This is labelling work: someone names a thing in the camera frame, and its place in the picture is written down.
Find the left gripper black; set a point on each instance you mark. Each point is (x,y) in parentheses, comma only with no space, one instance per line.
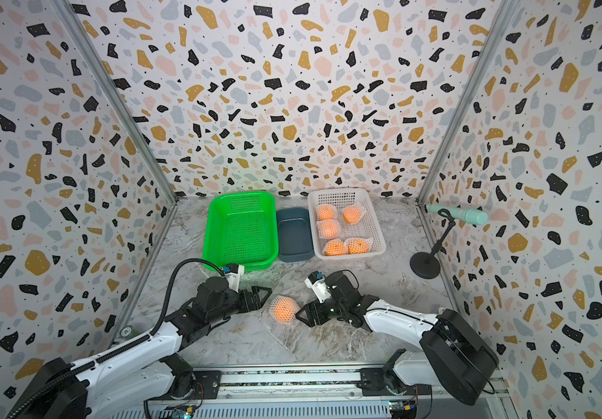
(260,302)

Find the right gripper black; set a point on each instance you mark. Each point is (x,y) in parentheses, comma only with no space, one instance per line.
(311,308)

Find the netted orange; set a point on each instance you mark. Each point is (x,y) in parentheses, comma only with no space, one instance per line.
(326,212)
(353,214)
(328,229)
(359,245)
(335,247)

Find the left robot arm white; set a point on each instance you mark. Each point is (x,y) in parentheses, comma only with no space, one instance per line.
(138,369)

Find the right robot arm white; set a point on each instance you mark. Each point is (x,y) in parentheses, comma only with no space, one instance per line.
(452,354)

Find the dark teal plastic bin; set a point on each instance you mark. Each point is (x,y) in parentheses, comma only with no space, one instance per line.
(294,235)

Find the green plastic mesh basket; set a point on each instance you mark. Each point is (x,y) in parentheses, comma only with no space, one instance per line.
(242,229)

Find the white plastic mesh basket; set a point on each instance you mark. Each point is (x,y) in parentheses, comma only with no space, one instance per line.
(369,226)

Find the black microphone stand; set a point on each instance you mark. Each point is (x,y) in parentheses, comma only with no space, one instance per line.
(425,264)

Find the green patterned tape roll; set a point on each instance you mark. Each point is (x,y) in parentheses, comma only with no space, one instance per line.
(125,332)

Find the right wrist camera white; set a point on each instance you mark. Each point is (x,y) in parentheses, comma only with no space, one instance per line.
(316,282)

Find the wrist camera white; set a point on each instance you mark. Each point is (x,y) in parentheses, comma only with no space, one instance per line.
(233,274)
(316,282)

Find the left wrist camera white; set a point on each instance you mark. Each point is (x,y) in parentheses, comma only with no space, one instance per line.
(233,274)

